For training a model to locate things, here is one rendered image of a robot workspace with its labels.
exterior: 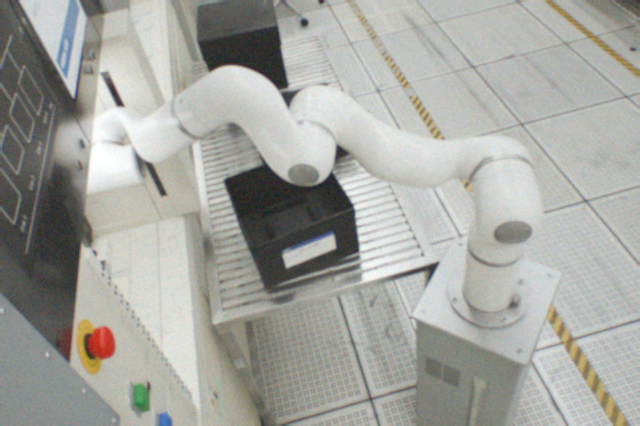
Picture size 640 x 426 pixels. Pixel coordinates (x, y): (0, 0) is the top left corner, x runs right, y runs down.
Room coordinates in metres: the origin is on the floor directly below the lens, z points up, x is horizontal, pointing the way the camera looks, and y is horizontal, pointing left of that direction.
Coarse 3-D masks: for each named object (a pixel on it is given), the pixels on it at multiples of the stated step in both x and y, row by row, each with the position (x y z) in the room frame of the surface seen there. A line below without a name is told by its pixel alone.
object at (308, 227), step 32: (256, 192) 1.13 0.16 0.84; (288, 192) 1.15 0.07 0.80; (320, 192) 1.16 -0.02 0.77; (256, 224) 1.08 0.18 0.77; (288, 224) 1.06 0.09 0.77; (320, 224) 0.89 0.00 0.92; (352, 224) 0.91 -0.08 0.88; (256, 256) 0.85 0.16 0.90; (288, 256) 0.87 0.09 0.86; (320, 256) 0.89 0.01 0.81
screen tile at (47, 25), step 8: (24, 0) 0.77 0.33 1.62; (48, 0) 0.86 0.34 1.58; (48, 8) 0.85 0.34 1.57; (40, 16) 0.80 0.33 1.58; (48, 16) 0.83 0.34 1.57; (56, 16) 0.86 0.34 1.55; (40, 24) 0.78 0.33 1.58; (48, 24) 0.81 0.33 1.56; (56, 24) 0.84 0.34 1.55; (40, 32) 0.76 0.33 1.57; (48, 32) 0.79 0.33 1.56; (48, 40) 0.77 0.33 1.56
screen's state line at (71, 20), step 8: (72, 0) 0.99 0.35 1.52; (72, 8) 0.97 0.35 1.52; (72, 16) 0.95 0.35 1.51; (64, 24) 0.88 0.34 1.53; (72, 24) 0.92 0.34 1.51; (64, 32) 0.86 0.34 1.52; (72, 32) 0.90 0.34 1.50; (64, 40) 0.84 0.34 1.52; (72, 40) 0.88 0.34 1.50; (64, 48) 0.82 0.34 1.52; (64, 56) 0.80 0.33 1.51; (64, 64) 0.79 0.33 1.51; (64, 72) 0.77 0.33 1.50
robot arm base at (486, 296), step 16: (464, 272) 0.72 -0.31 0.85; (480, 272) 0.67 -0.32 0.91; (496, 272) 0.65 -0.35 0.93; (512, 272) 0.65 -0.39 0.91; (448, 288) 0.74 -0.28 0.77; (464, 288) 0.71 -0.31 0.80; (480, 288) 0.66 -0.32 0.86; (496, 288) 0.65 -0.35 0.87; (512, 288) 0.66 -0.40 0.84; (528, 288) 0.69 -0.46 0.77; (464, 304) 0.69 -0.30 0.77; (480, 304) 0.66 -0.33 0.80; (496, 304) 0.65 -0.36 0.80; (512, 304) 0.66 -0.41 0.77; (528, 304) 0.65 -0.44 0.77; (480, 320) 0.64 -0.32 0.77; (496, 320) 0.63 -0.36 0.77; (512, 320) 0.62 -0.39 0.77
